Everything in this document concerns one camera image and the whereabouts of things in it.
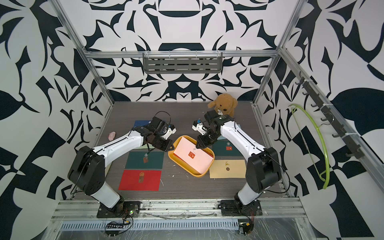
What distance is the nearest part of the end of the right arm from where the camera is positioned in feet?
2.03

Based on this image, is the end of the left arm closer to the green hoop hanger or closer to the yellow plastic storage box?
the yellow plastic storage box

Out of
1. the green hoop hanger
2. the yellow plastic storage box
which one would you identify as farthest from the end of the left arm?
the green hoop hanger

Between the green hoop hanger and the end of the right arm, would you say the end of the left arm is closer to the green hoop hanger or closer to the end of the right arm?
the end of the right arm
